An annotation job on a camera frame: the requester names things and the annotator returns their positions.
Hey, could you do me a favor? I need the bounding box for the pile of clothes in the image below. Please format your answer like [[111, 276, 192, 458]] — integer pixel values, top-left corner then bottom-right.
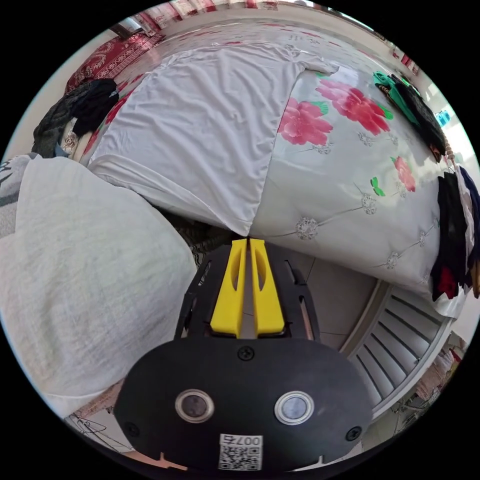
[[429, 164, 480, 303], [372, 70, 457, 163], [31, 77, 121, 159]]

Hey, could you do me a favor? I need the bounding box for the white t-shirt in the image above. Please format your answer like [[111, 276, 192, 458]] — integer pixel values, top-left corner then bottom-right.
[[86, 41, 341, 238]]

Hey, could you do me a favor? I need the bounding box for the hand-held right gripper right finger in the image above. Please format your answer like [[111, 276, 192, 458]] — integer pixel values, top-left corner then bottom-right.
[[249, 237, 285, 338]]

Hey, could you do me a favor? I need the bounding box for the bed with floral quilt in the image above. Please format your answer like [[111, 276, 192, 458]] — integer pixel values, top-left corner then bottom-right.
[[63, 16, 472, 320]]

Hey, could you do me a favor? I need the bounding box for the white slatted panel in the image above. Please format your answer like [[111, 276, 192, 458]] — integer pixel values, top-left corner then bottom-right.
[[338, 279, 458, 418]]

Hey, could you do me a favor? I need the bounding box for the red patterned pillow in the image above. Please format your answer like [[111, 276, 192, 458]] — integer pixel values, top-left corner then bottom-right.
[[64, 31, 167, 94]]

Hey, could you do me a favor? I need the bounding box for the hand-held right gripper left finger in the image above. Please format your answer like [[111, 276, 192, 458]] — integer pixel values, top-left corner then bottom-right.
[[209, 238, 248, 339]]

